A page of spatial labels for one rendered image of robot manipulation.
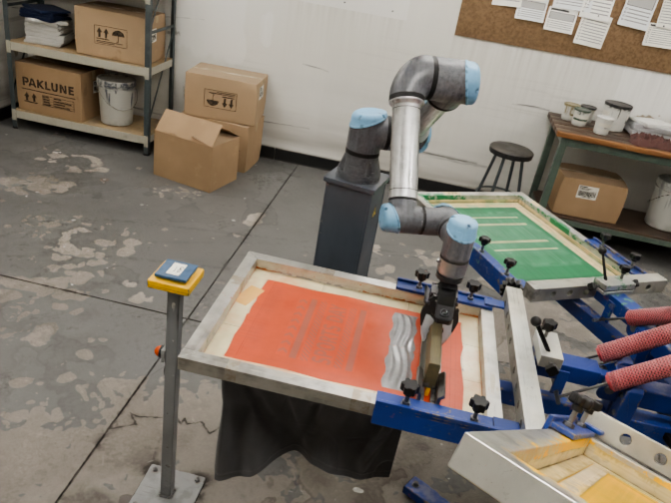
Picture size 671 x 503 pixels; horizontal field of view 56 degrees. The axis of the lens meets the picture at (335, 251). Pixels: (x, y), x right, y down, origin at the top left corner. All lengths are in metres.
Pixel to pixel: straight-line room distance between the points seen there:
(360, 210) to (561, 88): 3.49
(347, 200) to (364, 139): 0.21
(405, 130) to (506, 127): 3.80
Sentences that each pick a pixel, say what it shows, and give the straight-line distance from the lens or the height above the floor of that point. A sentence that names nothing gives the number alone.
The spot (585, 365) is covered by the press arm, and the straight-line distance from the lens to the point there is 1.80.
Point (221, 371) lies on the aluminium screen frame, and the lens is 1.56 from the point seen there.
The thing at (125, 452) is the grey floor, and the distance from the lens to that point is 2.74.
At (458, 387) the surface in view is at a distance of 1.70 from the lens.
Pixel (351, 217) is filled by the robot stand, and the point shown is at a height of 1.08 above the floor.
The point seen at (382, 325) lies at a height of 0.96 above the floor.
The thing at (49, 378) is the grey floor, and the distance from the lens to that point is 3.11.
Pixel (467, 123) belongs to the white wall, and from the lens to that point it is 5.43.
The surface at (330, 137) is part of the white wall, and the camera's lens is 5.56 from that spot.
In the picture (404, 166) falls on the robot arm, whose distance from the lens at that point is 1.66.
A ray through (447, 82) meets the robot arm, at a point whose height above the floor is 1.63.
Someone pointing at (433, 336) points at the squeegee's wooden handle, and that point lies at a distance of 1.66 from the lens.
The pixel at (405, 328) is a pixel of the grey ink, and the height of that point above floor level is 0.96.
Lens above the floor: 1.97
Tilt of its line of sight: 27 degrees down
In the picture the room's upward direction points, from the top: 10 degrees clockwise
